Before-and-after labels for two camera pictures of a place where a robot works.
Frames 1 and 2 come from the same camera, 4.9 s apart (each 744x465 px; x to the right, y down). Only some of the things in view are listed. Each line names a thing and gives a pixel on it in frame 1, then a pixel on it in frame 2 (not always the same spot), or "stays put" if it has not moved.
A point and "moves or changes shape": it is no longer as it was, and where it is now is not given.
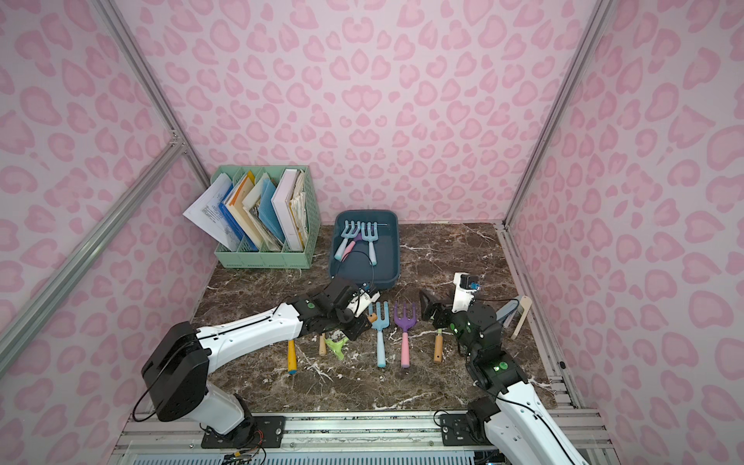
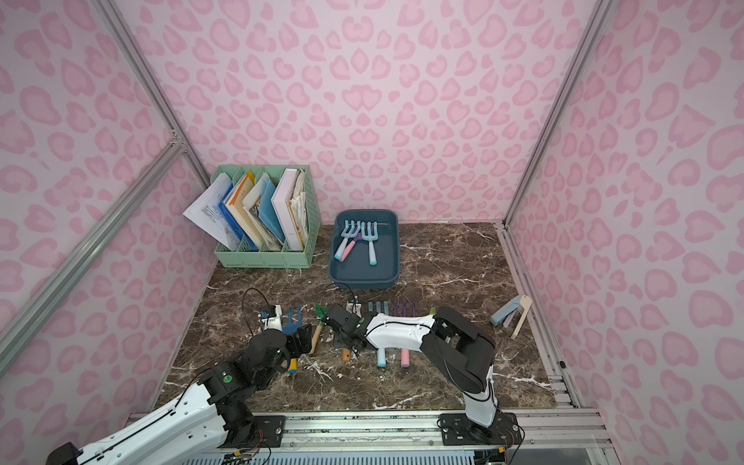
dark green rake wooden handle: [323, 345] moves or changes shape
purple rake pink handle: [405, 323] stays put
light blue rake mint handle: [380, 325] stays put
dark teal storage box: [356, 268] stays put
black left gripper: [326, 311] -> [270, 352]
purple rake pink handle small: [349, 249] stays put
